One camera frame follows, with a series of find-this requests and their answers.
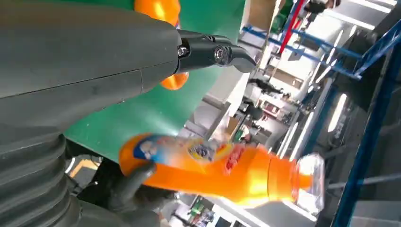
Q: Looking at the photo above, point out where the green table mat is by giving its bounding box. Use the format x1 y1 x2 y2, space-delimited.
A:
64 0 246 164

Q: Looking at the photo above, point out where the open cardboard box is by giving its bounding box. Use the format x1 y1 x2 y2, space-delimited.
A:
244 0 283 32

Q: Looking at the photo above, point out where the red pole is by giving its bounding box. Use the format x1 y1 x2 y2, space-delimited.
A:
279 0 306 55

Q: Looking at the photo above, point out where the orange drink bottle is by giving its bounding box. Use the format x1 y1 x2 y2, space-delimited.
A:
134 0 190 91
119 133 326 215

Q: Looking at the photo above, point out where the blue metal rack frame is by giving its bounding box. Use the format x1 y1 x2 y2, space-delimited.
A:
243 18 401 227

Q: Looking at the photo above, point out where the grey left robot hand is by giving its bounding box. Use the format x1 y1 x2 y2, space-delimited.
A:
0 0 258 227

